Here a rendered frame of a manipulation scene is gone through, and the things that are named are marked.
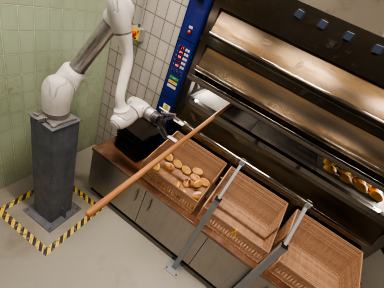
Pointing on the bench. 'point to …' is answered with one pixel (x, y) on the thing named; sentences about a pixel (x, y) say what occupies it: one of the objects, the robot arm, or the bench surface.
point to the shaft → (148, 167)
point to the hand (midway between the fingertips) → (178, 132)
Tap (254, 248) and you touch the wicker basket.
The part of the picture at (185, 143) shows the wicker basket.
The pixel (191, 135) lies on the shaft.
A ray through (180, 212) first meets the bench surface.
